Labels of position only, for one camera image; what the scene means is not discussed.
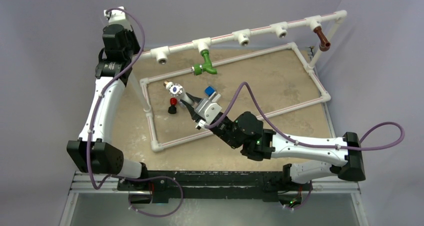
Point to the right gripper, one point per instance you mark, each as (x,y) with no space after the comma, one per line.
(191,110)

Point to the white water faucet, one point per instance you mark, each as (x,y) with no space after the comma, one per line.
(177,91)

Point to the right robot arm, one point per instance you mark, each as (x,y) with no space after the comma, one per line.
(339,156)

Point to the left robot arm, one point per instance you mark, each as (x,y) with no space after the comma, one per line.
(93,151)

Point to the green water faucet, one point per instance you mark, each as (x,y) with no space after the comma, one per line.
(205,67)

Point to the brown water faucet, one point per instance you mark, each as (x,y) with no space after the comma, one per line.
(324,43)

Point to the black faucet red knob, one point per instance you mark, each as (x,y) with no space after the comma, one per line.
(172,109)

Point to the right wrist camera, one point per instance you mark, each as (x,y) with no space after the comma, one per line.
(208,111)

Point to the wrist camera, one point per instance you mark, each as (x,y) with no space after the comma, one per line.
(208,111)
(117,16)

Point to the white faucet blue handle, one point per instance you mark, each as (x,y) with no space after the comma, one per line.
(212,94)

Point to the white pipe frame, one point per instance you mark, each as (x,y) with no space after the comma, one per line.
(328,22)

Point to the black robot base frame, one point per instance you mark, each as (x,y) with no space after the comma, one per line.
(268,186)

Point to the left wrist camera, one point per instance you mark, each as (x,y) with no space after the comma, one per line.
(117,16)

